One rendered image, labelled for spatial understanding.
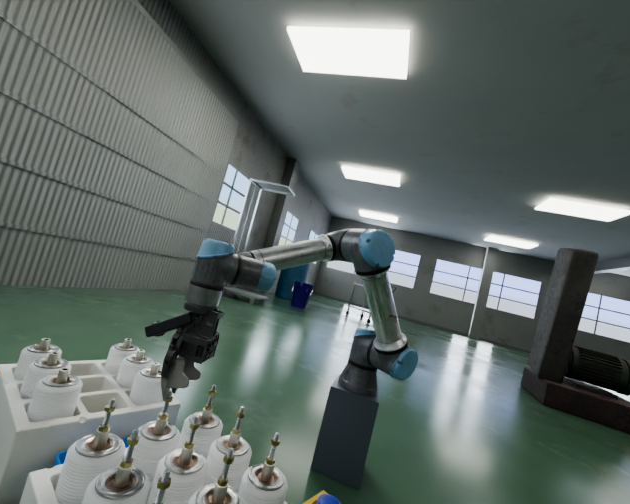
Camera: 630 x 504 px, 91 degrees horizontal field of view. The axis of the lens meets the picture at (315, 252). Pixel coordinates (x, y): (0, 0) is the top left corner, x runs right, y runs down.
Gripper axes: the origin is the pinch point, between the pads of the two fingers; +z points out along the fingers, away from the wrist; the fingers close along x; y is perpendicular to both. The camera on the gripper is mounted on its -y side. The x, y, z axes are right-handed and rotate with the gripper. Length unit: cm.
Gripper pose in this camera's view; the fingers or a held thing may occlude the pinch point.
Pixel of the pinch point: (168, 389)
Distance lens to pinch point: 83.6
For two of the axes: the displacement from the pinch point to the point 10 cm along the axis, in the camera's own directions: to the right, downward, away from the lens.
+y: 9.7, 2.4, -0.9
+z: -2.5, 9.7, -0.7
